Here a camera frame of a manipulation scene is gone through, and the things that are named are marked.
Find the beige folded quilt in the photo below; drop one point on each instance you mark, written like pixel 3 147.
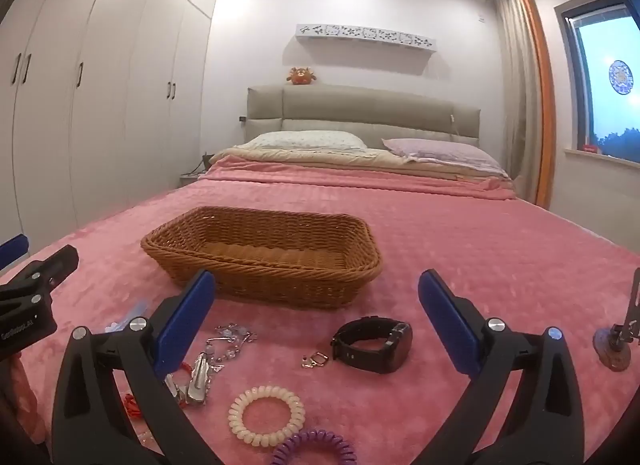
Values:
pixel 310 158

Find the white patterned wall shelf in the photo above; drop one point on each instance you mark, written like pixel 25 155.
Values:
pixel 365 37

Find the black wristwatch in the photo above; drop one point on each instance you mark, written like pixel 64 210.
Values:
pixel 395 345

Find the person's left hand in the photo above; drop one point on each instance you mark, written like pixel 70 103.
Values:
pixel 26 395

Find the white wardrobe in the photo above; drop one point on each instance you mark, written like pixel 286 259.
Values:
pixel 100 95

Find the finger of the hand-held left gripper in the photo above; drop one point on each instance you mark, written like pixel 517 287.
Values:
pixel 12 249
pixel 55 265

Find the pink blanket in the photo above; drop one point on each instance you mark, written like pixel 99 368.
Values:
pixel 475 255

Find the silver metal hair clip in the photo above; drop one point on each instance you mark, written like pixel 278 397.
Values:
pixel 199 380

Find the metal keyring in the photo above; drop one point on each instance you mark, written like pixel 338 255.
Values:
pixel 235 332

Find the white dotted pillow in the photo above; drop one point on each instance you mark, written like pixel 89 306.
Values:
pixel 305 139

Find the beige and orange curtain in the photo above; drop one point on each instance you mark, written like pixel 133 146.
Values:
pixel 525 95

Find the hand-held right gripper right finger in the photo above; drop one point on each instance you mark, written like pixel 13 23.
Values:
pixel 450 325

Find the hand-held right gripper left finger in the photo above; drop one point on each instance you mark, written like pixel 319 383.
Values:
pixel 185 317

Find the small red windowsill item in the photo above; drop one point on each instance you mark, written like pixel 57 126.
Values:
pixel 588 148

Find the brown wicker basket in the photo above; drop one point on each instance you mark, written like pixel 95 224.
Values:
pixel 260 250

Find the grey padded headboard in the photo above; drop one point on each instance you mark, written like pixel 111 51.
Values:
pixel 360 110

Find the lilac pillow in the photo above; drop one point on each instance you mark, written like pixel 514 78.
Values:
pixel 445 151

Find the grey nightstand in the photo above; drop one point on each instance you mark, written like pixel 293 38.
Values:
pixel 192 180

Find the dark nightstand container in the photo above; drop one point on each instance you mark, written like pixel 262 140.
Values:
pixel 210 161

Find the light blue hair clip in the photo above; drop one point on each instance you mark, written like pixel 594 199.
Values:
pixel 122 321

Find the dark framed window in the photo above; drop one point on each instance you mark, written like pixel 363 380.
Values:
pixel 595 40

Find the round blue window sticker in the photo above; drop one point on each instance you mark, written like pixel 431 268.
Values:
pixel 622 77

